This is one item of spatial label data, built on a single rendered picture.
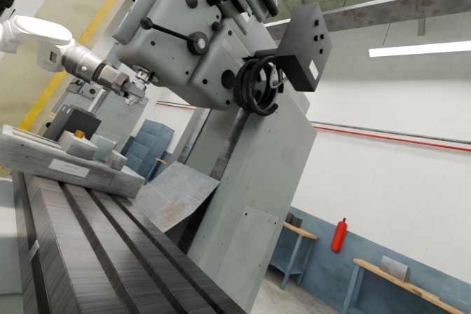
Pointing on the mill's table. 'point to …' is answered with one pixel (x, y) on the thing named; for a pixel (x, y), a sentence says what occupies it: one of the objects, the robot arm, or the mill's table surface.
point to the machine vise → (66, 164)
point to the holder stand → (72, 123)
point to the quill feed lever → (199, 41)
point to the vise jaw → (77, 146)
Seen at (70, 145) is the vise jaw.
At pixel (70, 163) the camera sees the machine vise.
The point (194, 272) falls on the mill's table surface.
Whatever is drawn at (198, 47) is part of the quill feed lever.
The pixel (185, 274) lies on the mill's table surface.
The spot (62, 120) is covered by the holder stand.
